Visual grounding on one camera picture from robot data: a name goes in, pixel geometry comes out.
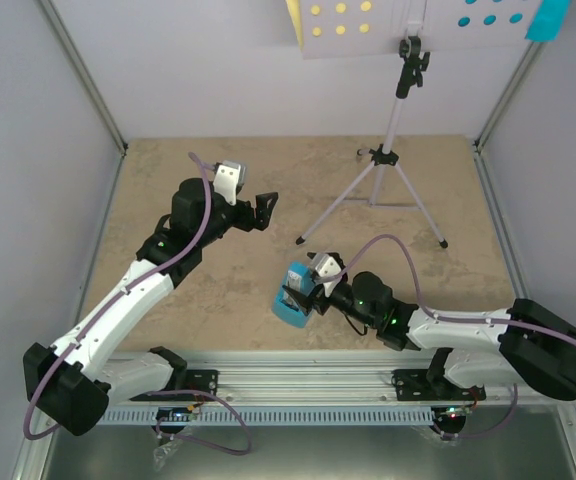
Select blue metronome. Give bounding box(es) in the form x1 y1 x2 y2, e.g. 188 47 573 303
271 260 317 330

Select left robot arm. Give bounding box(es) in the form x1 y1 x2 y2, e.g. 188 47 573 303
22 178 279 436

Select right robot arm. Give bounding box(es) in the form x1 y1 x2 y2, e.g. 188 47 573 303
278 252 576 401

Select white sheet yellow dots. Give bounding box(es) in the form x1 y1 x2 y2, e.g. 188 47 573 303
286 0 410 60

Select white tripod music stand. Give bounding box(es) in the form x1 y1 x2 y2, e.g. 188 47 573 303
295 35 448 249

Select white sheet blue dots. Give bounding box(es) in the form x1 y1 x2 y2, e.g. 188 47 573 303
421 0 571 52

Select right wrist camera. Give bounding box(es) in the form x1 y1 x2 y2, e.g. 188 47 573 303
309 252 342 284

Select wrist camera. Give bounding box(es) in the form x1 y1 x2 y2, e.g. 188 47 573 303
213 160 247 206
309 252 342 284

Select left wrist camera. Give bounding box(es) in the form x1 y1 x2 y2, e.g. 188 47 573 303
213 160 247 206

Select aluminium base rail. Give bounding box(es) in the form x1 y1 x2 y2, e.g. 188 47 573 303
35 349 576 407

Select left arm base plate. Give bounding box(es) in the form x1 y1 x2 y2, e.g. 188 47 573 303
131 369 219 403

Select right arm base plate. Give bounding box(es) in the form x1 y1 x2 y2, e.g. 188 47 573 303
391 369 487 401

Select grey cable duct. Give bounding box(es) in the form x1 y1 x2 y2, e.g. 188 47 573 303
99 405 434 427

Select right aluminium frame post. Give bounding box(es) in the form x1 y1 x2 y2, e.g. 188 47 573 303
472 42 549 151

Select aluminium frame post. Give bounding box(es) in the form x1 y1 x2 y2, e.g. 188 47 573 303
472 42 549 151
35 0 130 156

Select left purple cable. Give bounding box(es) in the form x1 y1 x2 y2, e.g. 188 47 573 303
22 152 253 456

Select left aluminium frame post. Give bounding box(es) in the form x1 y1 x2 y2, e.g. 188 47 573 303
35 0 130 156

